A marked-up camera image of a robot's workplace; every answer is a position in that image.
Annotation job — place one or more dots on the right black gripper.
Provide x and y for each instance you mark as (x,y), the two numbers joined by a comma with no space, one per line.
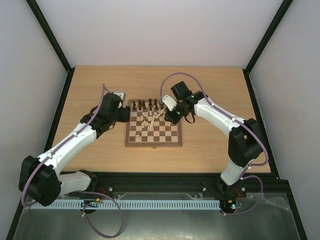
(171,117)

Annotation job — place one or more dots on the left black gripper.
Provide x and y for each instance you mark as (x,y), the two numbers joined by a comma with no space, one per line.
(126,117)

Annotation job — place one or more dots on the wooden chess board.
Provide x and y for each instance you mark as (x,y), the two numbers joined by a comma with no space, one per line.
(166,136)

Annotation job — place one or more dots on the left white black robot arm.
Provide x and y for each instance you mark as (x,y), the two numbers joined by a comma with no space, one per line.
(41,178)

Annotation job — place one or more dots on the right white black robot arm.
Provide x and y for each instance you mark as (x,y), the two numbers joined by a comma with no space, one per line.
(244,136)

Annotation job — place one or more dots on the row of dark pieces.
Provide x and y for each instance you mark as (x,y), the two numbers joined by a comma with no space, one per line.
(146,105)

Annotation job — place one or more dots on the pile of white pieces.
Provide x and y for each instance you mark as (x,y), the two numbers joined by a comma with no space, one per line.
(151,120)

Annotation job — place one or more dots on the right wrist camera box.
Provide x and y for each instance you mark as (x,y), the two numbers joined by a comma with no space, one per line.
(169,102)

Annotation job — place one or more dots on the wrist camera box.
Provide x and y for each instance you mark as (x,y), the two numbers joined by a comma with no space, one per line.
(121,94)
(169,102)

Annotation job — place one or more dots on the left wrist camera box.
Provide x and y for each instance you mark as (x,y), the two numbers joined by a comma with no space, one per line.
(121,94)

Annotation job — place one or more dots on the black aluminium frame rail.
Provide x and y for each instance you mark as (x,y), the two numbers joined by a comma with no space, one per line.
(210,185)

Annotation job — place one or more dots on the light blue cable duct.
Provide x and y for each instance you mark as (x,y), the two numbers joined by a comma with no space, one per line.
(77,204)

